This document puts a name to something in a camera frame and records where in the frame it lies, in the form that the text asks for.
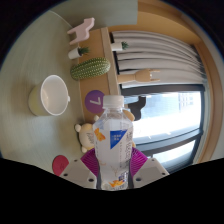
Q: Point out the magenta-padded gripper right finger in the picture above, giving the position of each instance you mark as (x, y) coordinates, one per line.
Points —
(150, 170)

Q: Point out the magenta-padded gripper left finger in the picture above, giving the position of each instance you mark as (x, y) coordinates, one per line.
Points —
(79, 172)

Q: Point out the clear plastic water bottle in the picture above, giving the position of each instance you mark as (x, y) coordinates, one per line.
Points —
(112, 143)

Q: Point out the flat round red coaster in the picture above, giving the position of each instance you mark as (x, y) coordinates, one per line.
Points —
(60, 164)

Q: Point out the beige plush mouse toy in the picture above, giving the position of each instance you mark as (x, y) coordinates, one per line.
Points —
(86, 136)

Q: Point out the dark-framed window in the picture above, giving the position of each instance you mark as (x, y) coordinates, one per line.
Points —
(170, 116)

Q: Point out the black horse figurine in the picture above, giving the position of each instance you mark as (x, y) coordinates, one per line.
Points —
(137, 106)

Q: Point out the round purple number sign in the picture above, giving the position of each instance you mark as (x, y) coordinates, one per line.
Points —
(93, 101)

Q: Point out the white and yellow cup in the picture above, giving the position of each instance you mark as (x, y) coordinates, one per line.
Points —
(53, 96)

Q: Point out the wooden hand model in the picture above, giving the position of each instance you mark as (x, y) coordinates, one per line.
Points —
(136, 77)

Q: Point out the tall green cactus ornament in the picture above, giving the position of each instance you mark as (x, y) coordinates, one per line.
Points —
(90, 68)

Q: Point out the white pleated curtain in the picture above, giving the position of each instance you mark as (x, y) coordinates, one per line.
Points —
(156, 53)

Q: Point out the small plant in white pot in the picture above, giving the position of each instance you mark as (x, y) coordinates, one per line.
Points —
(116, 46)
(75, 53)

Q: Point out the pink horse figurine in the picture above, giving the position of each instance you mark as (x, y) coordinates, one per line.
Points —
(81, 30)

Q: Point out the grey-green desk partition panel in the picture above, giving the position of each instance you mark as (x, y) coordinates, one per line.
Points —
(100, 13)

